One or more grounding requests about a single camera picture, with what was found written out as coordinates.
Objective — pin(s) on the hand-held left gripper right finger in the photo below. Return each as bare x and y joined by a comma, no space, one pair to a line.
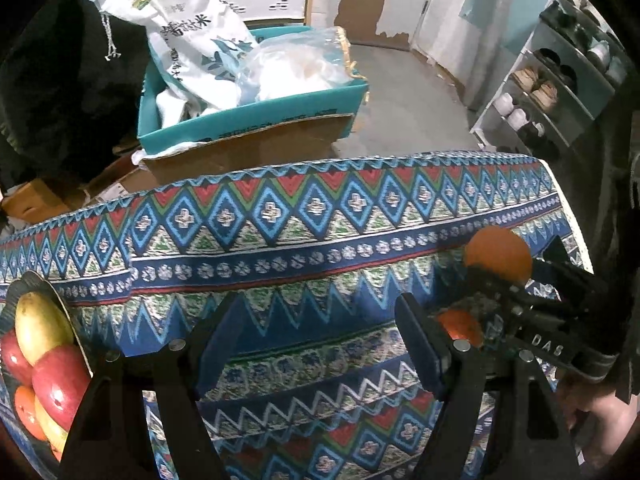
420,340

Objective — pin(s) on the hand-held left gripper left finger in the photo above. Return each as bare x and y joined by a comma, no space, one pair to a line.
215,350

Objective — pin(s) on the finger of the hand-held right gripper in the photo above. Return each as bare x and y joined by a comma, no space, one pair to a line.
570,275
492,285

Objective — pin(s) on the small orange tangerine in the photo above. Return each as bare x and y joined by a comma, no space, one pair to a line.
462,327

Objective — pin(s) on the red apple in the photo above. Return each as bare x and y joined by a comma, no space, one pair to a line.
62,385
15,360

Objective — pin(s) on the yellow green mango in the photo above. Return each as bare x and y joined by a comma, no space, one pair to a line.
42,325

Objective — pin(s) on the yellow green apple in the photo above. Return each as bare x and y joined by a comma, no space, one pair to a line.
50,425

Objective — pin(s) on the large orange persimmon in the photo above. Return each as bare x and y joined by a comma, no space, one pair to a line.
27,410

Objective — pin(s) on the dark green glass plate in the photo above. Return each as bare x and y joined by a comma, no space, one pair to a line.
10,305

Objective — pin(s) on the person's right hand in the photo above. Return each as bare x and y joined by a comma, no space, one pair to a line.
605,425

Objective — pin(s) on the blue patterned tablecloth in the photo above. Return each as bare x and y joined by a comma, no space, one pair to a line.
300,240

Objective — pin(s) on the rows of shoes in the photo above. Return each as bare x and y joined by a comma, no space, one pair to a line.
540,90

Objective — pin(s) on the white shoe rack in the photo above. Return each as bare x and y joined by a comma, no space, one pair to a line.
545,45

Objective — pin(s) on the wooden box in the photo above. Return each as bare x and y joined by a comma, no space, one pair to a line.
32,200

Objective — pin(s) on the teal cardboard box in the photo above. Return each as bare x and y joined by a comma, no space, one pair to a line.
300,105

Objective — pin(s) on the clear plastic bag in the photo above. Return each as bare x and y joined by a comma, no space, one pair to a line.
295,65

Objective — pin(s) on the black hanging coat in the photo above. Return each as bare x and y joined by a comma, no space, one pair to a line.
65,85

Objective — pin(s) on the white printed rice bag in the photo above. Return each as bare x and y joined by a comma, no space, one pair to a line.
185,45

